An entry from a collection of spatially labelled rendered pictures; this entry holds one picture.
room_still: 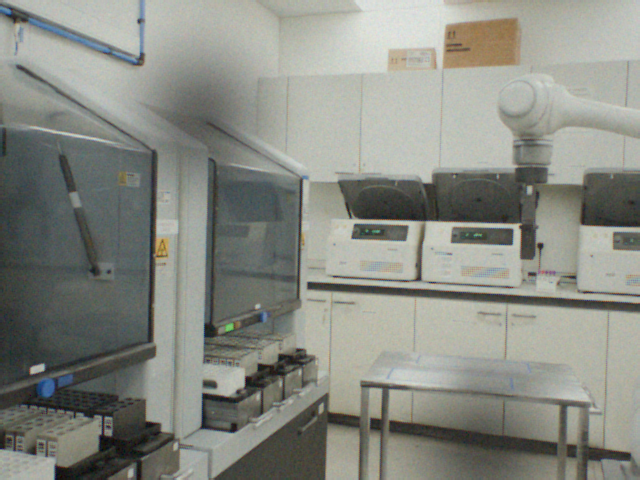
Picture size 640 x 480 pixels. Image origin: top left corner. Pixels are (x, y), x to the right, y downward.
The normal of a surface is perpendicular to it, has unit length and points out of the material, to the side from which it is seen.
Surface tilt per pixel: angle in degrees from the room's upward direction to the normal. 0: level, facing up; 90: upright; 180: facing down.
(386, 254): 90
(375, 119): 90
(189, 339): 90
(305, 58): 90
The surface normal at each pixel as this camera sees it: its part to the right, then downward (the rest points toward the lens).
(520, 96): -0.57, -0.02
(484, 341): -0.36, 0.01
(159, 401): 0.94, 0.04
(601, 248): -0.27, -0.50
